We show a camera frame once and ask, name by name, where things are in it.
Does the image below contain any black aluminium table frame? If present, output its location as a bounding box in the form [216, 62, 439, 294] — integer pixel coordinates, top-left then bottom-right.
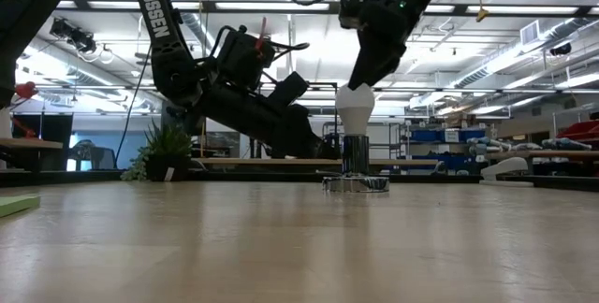
[0, 167, 599, 193]

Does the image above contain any red storage bin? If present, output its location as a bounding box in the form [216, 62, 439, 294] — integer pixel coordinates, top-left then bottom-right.
[556, 120, 599, 141]

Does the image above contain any black computer monitor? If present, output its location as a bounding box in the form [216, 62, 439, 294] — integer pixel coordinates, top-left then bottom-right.
[160, 101, 207, 137]

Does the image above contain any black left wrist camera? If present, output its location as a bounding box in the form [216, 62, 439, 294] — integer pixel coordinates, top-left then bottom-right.
[217, 24, 277, 90]

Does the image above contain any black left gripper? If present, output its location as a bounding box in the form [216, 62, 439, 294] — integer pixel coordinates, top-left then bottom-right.
[185, 70, 343, 161]

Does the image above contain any dark office chair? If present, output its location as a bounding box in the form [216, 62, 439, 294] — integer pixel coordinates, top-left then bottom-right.
[67, 139, 117, 172]

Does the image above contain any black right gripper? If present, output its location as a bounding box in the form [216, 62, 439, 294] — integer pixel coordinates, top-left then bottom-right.
[347, 0, 460, 92]

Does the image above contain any long blue storage bin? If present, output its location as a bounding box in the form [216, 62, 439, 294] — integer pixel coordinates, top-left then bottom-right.
[411, 153, 481, 172]

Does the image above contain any wooden workbench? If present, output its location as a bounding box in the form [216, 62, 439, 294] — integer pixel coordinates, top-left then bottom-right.
[484, 150, 599, 176]
[0, 137, 65, 173]

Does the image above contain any black ceiling fixture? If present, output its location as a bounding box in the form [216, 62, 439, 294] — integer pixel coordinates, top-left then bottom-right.
[549, 41, 573, 57]

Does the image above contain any green sticky note pad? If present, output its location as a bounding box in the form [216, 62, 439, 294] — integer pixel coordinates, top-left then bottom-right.
[0, 194, 41, 220]

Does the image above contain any white ceiling vent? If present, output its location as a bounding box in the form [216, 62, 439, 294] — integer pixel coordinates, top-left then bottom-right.
[519, 20, 540, 46]

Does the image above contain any light metal mounting bracket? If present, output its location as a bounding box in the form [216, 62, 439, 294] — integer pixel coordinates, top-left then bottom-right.
[479, 156, 534, 188]

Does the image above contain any black left wrist camera cable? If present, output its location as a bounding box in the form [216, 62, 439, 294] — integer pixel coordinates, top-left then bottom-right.
[264, 39, 311, 64]

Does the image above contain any white post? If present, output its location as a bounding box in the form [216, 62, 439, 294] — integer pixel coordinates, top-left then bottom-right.
[0, 106, 13, 139]

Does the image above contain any chrome lamp socket base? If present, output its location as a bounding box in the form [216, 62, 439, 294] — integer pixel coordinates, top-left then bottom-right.
[321, 134, 390, 195]

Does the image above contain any black hanging cable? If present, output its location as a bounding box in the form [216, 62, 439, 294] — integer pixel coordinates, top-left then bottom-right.
[114, 45, 153, 169]

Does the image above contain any green potted plant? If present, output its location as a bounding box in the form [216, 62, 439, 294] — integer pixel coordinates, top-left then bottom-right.
[120, 118, 194, 183]

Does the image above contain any black ceiling camera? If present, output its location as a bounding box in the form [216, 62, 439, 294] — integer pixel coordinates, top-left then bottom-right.
[49, 17, 97, 55]

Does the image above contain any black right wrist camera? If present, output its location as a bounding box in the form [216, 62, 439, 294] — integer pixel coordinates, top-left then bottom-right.
[339, 0, 372, 31]

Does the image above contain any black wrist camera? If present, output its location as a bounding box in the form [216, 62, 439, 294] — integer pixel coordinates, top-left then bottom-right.
[339, 0, 372, 31]
[217, 24, 277, 90]

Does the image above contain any white lightbulb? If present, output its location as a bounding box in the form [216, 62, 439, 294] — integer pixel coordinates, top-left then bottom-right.
[334, 82, 376, 137]

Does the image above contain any grey wrapped bundle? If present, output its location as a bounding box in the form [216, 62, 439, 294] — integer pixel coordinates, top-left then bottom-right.
[467, 137, 512, 153]
[541, 137, 593, 152]

